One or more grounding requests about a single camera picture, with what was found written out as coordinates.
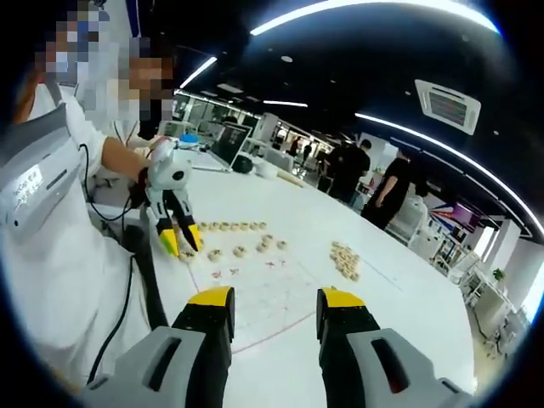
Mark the tan rolled mat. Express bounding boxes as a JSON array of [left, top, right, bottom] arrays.
[[275, 171, 308, 190]]

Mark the black cable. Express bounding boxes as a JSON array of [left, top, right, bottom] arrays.
[[87, 254, 135, 386], [78, 143, 150, 223]]

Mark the long curved ceiling light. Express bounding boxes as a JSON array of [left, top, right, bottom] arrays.
[[354, 112, 533, 237], [250, 0, 499, 37]]

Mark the purple lit screen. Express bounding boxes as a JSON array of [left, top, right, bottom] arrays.
[[452, 202, 475, 227]]

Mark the open grey laptop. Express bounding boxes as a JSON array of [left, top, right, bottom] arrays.
[[190, 122, 253, 173]]

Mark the ceiling air conditioner vent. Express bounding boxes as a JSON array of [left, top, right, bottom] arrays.
[[415, 78, 483, 137]]

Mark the white round object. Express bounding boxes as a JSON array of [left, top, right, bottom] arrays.
[[253, 160, 278, 180]]

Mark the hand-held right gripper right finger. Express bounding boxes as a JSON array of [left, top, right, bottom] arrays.
[[316, 286, 477, 408]]

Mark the white gaming chair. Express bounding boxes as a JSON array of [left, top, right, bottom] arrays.
[[397, 197, 431, 248]]

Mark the set of arranged chess pieces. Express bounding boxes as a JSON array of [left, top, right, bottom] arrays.
[[195, 219, 288, 263]]

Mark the clear grid chessboard sheet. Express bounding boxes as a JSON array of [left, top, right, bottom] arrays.
[[186, 220, 320, 355]]

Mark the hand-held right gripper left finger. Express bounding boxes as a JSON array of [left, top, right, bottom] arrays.
[[82, 286, 236, 408]]

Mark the grey chest-worn device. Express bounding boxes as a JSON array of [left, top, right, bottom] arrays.
[[0, 104, 82, 247]]

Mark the pile of wooden chess pieces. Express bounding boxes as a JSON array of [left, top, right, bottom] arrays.
[[329, 240, 363, 283]]

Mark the white office desk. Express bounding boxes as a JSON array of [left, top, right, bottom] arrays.
[[450, 250, 526, 337]]

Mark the person's white shirt torso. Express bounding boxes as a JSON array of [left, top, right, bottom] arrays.
[[0, 80, 171, 386]]

